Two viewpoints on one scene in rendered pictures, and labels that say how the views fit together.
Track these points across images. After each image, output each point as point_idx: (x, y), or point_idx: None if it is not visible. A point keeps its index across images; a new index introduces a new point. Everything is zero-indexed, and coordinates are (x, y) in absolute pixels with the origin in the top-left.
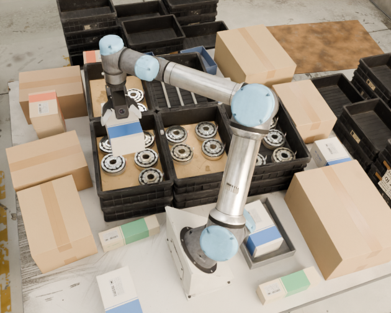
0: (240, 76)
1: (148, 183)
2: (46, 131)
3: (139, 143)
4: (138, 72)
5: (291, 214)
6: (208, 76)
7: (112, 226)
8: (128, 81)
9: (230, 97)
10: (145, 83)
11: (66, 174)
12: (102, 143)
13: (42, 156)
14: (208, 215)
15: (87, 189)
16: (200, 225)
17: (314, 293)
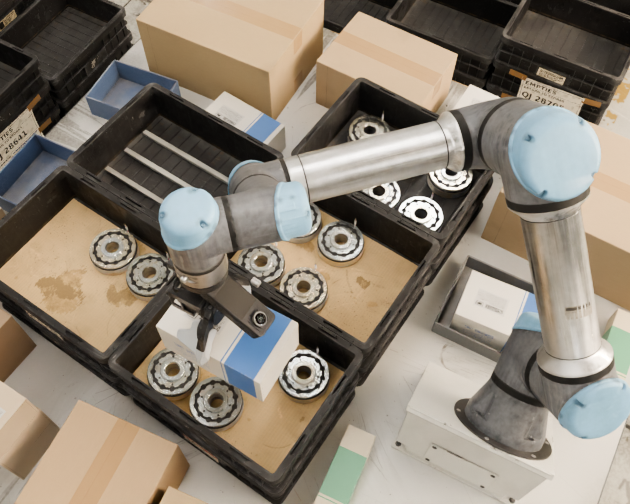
0: (251, 79)
1: (311, 387)
2: (17, 447)
3: (293, 341)
4: (289, 232)
5: (512, 253)
6: (382, 144)
7: (294, 503)
8: (66, 227)
9: (448, 157)
10: (120, 210)
11: (154, 494)
12: (160, 383)
13: (76, 500)
14: (410, 352)
15: (184, 478)
16: (446, 383)
17: None
